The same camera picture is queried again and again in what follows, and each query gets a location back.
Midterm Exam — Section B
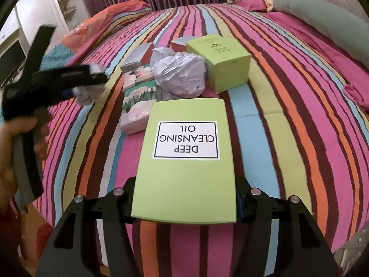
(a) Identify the green box white label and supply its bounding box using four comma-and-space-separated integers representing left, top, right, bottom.
130, 98, 238, 226

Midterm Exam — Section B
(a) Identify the small grey paper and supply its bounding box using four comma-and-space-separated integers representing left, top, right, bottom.
73, 63, 107, 106

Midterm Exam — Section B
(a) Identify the pink blanket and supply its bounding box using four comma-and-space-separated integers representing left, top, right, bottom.
265, 11, 369, 108

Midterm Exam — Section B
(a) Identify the pink pillow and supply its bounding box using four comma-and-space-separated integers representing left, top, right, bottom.
236, 0, 268, 12

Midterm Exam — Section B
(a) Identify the orange and teal quilt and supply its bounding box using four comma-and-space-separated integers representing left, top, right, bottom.
40, 0, 153, 71

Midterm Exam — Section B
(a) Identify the white box red side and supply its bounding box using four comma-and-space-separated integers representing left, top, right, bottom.
170, 35, 194, 53

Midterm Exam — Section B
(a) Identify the pink patterned box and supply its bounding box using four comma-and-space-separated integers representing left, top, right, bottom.
123, 66, 155, 92

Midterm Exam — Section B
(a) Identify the large crumpled white paper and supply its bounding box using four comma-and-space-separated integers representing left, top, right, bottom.
150, 47, 208, 99

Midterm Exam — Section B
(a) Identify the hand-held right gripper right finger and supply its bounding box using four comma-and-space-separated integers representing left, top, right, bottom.
233, 177, 339, 277

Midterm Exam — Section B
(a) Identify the white cabinet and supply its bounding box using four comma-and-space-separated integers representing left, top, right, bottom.
0, 0, 90, 85

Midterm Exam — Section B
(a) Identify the green forest patterned box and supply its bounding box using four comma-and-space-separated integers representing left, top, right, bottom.
122, 84, 164, 114

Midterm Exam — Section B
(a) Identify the dark screen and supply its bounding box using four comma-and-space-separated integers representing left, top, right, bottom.
0, 39, 26, 86

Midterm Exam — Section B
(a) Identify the green bolster pillow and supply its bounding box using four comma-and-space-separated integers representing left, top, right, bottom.
272, 0, 369, 73

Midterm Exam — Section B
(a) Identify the small pale pink box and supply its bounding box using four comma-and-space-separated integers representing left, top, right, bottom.
119, 102, 155, 135

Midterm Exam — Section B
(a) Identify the white rectangular box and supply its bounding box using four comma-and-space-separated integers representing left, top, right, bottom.
120, 43, 153, 74

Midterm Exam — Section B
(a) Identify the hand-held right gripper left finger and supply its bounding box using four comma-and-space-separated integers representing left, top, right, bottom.
35, 176, 137, 277

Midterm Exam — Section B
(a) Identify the person's left hand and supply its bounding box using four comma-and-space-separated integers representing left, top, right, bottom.
0, 110, 53, 208

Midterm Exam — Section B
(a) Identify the green cube box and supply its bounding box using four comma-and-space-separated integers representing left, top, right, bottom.
186, 34, 251, 93

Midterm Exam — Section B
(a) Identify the striped bedsheet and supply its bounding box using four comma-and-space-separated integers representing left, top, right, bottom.
32, 3, 369, 277

